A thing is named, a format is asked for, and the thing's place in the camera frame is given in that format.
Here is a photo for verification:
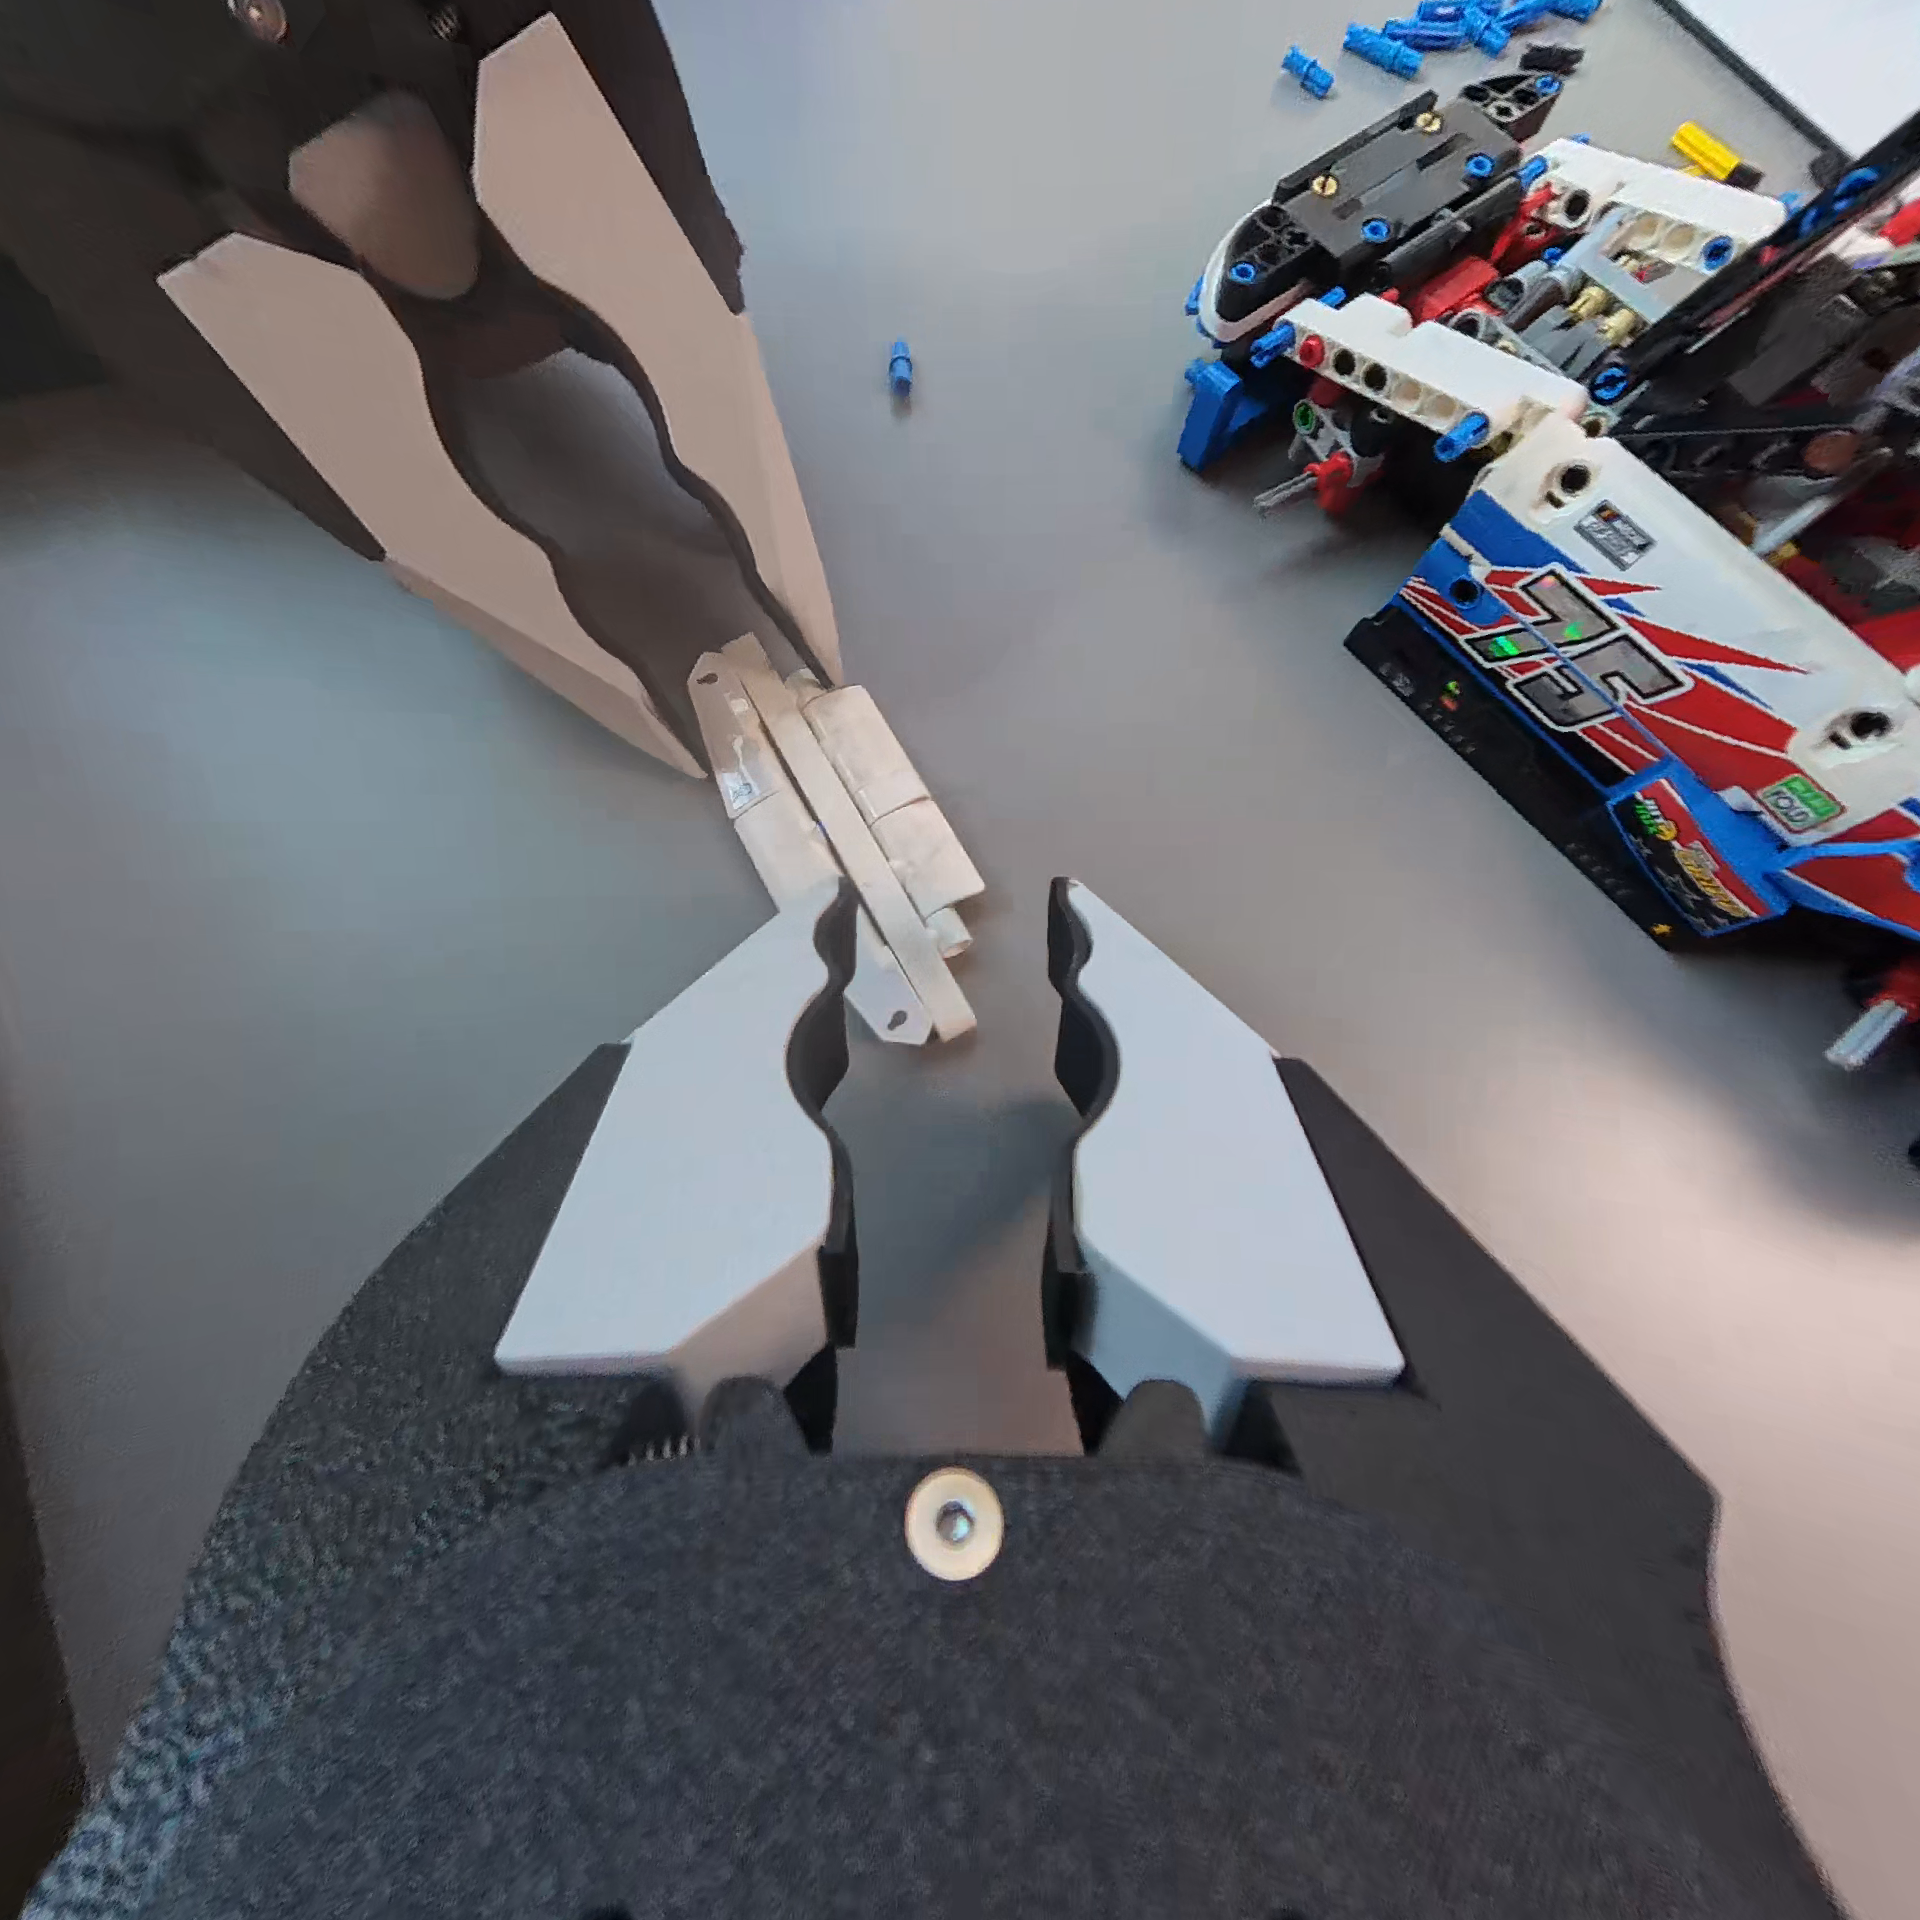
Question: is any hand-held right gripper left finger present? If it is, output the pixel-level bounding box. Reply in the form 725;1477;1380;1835
495;877;862;1452

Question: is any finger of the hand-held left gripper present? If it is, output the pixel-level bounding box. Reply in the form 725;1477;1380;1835
470;11;845;692
158;230;710;781

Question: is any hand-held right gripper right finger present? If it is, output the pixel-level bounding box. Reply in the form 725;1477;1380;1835
1044;877;1407;1452

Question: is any white brick beam assembly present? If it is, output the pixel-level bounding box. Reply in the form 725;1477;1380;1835
687;633;990;1050

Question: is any grey desk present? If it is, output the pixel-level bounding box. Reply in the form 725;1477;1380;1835
0;0;1920;1920

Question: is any pile of blue pins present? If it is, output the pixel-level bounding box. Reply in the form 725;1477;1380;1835
1338;0;1605;78

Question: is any white paper sheet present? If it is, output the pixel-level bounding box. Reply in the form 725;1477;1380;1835
1653;0;1920;156

